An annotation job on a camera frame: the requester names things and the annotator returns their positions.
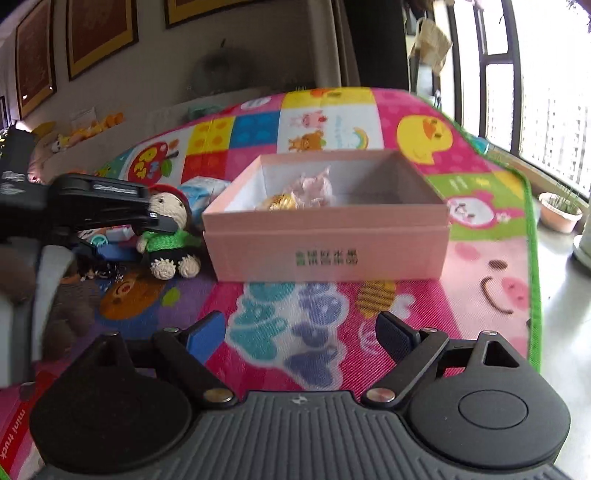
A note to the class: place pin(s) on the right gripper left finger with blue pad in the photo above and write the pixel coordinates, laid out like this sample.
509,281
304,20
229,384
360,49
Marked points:
180,357

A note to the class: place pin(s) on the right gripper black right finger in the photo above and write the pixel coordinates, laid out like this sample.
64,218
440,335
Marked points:
415,353

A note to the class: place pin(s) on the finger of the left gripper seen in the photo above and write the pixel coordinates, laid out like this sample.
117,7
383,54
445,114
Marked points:
157,223

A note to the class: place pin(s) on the knitted doll green sweater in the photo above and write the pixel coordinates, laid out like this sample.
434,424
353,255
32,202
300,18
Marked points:
171,248

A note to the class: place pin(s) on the light blue tissue pack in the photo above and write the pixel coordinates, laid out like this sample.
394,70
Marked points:
200,192

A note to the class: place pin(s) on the yellow plush toys on shelf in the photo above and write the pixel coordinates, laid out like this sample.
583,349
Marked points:
63,142

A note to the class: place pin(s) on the colourful cartoon play mat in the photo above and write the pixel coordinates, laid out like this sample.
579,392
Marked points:
299,355

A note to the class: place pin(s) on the brown plush toy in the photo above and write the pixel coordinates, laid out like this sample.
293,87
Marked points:
70,318

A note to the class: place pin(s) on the gold wrapped ball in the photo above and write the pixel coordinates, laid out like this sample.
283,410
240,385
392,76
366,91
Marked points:
278,202

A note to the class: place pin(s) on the pink cardboard box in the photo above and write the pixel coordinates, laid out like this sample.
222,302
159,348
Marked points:
384,222

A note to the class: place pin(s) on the left framed picture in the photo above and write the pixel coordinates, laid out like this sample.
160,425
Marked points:
34,58

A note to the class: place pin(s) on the framed picture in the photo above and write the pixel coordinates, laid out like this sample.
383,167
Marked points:
34,58
177,12
96,30

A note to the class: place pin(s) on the pink crinkled wrapper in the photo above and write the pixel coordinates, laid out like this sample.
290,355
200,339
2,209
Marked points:
312,191

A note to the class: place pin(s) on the middle framed picture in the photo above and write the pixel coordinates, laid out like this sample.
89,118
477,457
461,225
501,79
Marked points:
96,30

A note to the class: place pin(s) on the terracotta plant pot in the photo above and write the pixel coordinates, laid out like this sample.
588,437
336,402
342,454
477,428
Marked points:
559,213

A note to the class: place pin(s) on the right framed picture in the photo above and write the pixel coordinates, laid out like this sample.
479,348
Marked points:
177,12

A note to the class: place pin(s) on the hanging beige bag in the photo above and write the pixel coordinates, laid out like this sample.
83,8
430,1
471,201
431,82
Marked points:
431,45

